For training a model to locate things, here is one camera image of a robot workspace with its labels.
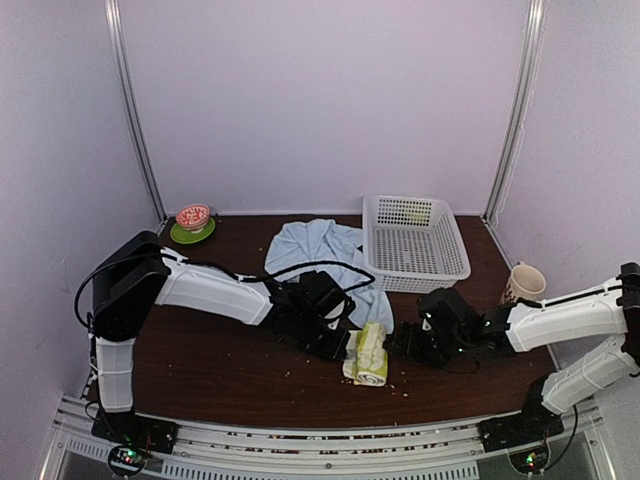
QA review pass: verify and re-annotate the aluminium frame post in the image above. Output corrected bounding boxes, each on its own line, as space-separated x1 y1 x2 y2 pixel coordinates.
484 0 548 226
104 0 168 223

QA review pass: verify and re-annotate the green patterned towel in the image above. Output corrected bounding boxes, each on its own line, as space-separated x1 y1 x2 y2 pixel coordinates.
342 322 388 387

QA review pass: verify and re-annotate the green plate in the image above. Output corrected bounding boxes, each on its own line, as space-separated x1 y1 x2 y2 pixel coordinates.
170 217 216 245

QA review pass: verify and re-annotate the left aluminium frame post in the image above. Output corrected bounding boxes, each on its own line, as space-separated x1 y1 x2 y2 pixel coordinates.
104 0 168 223

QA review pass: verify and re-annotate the right aluminium frame post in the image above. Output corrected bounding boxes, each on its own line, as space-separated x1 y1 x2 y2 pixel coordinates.
484 0 548 226

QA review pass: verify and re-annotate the red patterned bowl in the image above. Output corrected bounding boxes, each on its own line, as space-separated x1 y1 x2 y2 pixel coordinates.
176 204 211 234

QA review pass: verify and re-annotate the aluminium front rail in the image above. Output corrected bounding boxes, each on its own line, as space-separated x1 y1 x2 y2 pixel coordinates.
42 394 619 480

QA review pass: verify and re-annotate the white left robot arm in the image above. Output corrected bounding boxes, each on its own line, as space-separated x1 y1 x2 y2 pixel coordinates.
79 231 355 444

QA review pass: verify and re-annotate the light blue towel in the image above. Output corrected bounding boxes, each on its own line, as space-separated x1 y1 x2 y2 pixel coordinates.
264 219 394 333

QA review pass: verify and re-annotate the white plastic basket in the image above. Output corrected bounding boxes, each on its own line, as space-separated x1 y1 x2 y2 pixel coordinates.
362 195 471 294

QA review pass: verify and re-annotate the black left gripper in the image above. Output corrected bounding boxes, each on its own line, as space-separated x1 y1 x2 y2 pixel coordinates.
292 311 352 362

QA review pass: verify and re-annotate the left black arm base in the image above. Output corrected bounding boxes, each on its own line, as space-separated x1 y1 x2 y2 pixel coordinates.
91 407 178 454

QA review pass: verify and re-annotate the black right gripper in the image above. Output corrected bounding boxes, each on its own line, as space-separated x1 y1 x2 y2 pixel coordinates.
383 323 468 370

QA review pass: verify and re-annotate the beige patterned mug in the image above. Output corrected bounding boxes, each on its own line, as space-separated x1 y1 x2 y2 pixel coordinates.
500 262 547 303

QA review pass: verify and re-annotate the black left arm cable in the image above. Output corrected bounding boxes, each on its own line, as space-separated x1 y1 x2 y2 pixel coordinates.
159 247 376 294

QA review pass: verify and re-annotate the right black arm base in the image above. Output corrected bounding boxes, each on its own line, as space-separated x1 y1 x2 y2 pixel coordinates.
478 377 564 453

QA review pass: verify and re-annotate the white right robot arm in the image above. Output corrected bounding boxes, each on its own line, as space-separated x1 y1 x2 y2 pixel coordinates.
384 262 639 442

